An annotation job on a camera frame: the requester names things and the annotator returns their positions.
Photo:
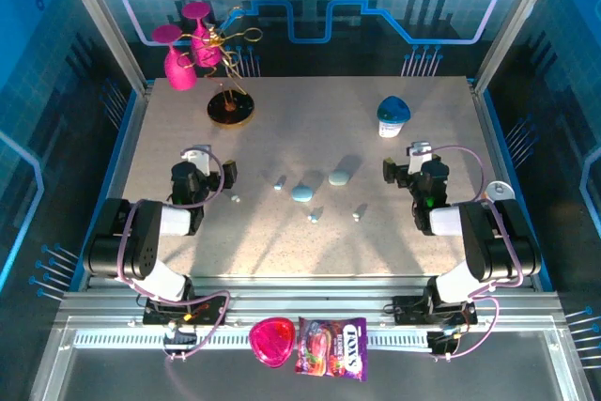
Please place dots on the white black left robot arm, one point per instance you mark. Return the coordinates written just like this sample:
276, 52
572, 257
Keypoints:
141, 241

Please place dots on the white cup with blue lid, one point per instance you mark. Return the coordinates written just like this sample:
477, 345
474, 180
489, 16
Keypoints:
393, 110

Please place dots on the black connector box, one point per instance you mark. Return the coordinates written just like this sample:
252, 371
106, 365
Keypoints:
441, 340
180, 339

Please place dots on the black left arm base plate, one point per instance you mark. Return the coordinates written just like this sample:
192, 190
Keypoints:
216, 316

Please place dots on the orange drink can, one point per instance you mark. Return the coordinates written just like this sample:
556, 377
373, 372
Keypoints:
500, 189

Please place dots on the blue earbuds charging case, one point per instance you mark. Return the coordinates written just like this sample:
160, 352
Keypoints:
302, 193

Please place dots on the aluminium frame post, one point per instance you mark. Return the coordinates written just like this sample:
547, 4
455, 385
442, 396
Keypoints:
519, 11
101, 11

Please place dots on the pink plastic bowl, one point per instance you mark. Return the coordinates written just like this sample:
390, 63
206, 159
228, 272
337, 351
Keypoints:
272, 342

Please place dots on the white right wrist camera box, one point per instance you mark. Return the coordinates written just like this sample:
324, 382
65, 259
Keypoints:
418, 157

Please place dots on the purple candy bag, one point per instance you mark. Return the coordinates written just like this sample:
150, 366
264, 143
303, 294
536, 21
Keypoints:
331, 349

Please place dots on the aluminium frame rail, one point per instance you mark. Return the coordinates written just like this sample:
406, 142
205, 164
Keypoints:
305, 302

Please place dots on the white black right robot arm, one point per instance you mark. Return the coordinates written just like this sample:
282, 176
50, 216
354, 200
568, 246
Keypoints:
493, 241

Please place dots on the pink wine glass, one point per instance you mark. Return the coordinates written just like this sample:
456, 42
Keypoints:
205, 51
180, 72

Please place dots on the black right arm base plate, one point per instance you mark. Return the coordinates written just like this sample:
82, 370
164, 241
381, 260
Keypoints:
406, 312

